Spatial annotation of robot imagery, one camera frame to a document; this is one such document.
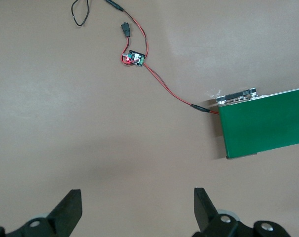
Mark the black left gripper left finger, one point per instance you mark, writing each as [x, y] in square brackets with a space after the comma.
[65, 214]

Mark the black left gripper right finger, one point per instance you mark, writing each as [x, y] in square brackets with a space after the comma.
[205, 209]

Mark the green conveyor belt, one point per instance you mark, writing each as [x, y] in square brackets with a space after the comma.
[263, 126]

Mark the small green circuit board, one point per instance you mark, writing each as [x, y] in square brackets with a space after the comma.
[135, 58]

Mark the small black plug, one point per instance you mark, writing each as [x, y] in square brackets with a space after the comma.
[126, 29]

